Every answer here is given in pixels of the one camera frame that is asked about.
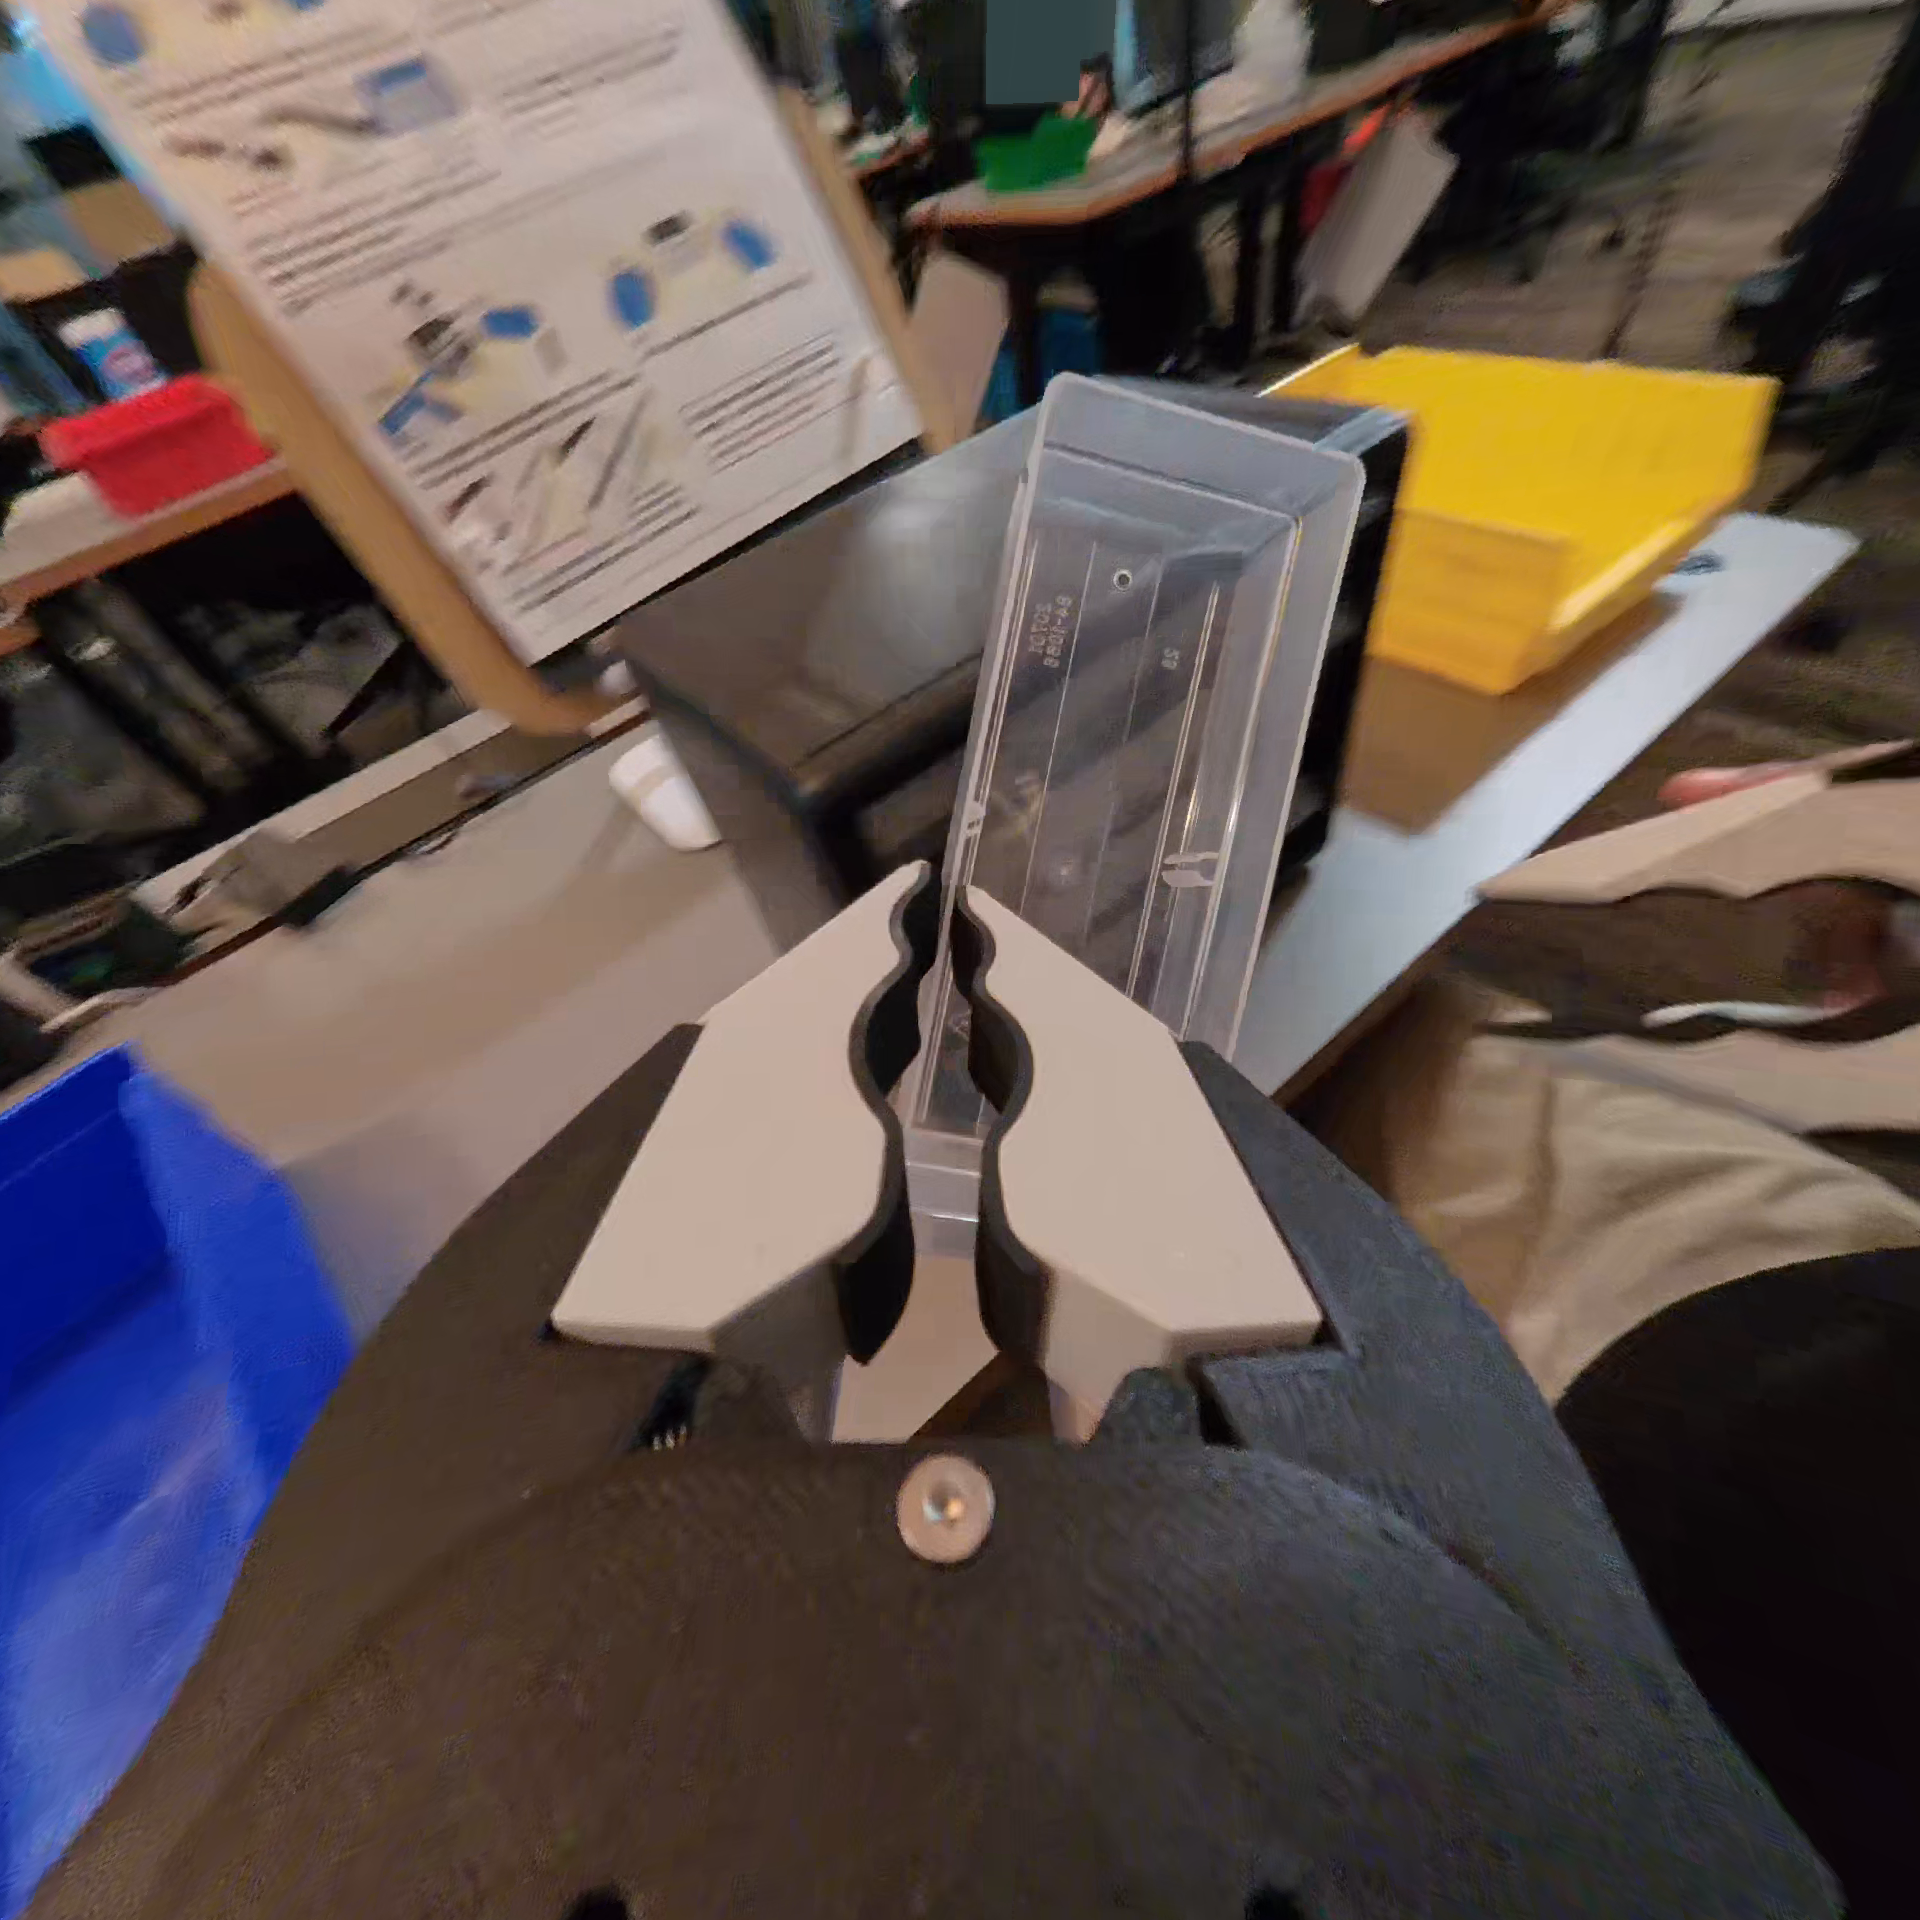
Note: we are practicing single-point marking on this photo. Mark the black drawer cabinet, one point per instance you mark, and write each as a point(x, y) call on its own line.
point(811, 600)

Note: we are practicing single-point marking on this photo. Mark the yellow plastic bin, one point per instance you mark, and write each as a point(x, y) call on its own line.
point(1529, 494)

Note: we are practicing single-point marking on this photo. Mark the green plastic bin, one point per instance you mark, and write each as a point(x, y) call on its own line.
point(1037, 153)

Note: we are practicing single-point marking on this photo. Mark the red plastic bin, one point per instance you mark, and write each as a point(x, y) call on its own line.
point(150, 442)

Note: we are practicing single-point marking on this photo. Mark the small white object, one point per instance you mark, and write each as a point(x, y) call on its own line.
point(661, 795)

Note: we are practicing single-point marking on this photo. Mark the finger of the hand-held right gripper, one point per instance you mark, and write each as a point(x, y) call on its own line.
point(1771, 840)

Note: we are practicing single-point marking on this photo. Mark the long wooden table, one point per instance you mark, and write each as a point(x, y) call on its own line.
point(1200, 165)

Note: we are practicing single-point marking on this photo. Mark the blue plastic bin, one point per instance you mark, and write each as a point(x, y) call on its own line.
point(136, 1349)

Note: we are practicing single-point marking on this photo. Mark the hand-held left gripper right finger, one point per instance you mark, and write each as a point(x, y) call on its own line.
point(1155, 1200)

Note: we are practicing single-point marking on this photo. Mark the person's dark knit sweater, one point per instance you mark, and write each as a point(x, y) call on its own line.
point(1771, 1500)

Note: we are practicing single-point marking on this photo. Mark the clear plastic drawer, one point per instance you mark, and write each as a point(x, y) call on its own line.
point(1141, 674)

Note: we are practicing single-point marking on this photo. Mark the person's beige trousers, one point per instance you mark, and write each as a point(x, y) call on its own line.
point(1621, 1184)

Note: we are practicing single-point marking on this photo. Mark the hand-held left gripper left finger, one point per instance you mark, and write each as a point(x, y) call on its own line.
point(735, 1184)

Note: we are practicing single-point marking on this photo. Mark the instruction poster board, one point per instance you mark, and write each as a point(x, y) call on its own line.
point(495, 300)

